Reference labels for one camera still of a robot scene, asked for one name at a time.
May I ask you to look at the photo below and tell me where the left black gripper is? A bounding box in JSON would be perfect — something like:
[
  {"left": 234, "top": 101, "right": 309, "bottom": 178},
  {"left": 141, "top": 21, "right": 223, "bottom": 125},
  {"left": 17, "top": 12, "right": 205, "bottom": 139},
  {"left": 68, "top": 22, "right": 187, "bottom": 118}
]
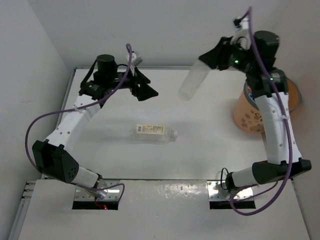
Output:
[{"left": 106, "top": 63, "right": 157, "bottom": 101}]

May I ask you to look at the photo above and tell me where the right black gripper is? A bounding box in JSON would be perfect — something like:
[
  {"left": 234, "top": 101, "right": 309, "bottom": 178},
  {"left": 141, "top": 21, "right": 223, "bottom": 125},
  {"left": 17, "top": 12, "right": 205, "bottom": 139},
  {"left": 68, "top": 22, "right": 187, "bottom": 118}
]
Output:
[{"left": 201, "top": 35, "right": 258, "bottom": 74}]

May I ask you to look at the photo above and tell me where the clear unlabelled bottle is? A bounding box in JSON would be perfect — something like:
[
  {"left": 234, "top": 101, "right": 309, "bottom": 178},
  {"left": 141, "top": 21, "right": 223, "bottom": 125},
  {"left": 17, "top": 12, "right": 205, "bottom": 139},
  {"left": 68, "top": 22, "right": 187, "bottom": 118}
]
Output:
[{"left": 178, "top": 60, "right": 211, "bottom": 101}]

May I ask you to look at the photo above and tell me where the yellow label bottle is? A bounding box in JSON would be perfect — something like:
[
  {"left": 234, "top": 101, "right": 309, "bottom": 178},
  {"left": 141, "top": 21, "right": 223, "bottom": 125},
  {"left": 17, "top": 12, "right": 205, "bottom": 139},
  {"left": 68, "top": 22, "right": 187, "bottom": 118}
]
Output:
[{"left": 129, "top": 123, "right": 178, "bottom": 144}]

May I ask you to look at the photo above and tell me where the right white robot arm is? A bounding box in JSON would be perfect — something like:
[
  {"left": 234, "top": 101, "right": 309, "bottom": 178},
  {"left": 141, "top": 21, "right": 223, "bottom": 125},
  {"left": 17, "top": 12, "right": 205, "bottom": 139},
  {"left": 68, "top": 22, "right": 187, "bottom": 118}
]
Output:
[{"left": 198, "top": 30, "right": 312, "bottom": 193}]

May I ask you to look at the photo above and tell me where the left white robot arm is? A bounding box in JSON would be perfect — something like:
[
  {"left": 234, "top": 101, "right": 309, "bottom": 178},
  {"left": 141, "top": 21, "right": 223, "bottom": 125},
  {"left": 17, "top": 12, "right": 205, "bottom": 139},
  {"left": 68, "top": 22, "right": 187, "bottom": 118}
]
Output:
[{"left": 32, "top": 52, "right": 158, "bottom": 190}]

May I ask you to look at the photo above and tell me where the orange bin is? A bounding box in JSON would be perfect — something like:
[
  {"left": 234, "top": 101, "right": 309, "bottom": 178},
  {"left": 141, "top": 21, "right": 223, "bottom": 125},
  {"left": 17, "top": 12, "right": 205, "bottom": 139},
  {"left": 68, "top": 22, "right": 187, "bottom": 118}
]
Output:
[{"left": 233, "top": 79, "right": 301, "bottom": 134}]

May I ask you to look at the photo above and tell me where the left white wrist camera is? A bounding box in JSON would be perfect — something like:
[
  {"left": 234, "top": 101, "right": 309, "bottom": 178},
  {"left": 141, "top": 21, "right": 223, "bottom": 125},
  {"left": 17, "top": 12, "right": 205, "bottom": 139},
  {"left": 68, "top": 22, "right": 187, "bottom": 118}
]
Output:
[{"left": 126, "top": 51, "right": 143, "bottom": 67}]

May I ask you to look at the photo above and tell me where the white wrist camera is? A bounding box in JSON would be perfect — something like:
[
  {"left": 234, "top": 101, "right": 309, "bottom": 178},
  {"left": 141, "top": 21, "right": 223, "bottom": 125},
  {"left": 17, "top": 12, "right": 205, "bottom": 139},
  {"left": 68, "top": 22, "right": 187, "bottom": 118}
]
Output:
[
  {"left": 230, "top": 16, "right": 249, "bottom": 44},
  {"left": 126, "top": 51, "right": 143, "bottom": 67}
]

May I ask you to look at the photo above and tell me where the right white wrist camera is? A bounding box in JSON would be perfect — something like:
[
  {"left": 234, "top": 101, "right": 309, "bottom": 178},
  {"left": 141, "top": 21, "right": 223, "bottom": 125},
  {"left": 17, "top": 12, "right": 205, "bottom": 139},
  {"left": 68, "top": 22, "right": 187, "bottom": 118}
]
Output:
[{"left": 230, "top": 16, "right": 249, "bottom": 44}]

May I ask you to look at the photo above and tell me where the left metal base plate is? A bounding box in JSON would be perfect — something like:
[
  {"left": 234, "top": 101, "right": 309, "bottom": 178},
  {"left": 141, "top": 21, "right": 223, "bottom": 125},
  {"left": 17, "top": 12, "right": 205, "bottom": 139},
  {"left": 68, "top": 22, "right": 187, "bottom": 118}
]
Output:
[{"left": 74, "top": 179, "right": 124, "bottom": 202}]

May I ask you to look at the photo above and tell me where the metal base plate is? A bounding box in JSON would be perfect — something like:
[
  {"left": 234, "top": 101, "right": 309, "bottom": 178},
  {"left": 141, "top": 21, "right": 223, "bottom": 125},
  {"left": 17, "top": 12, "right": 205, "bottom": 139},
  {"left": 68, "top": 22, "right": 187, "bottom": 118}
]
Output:
[
  {"left": 207, "top": 180, "right": 254, "bottom": 202},
  {"left": 74, "top": 179, "right": 124, "bottom": 202}
]

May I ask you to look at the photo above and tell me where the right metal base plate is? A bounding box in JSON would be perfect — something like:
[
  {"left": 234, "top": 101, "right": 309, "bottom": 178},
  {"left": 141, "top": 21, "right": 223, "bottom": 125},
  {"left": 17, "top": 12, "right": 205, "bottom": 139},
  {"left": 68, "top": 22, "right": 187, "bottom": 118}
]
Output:
[{"left": 207, "top": 180, "right": 254, "bottom": 202}]

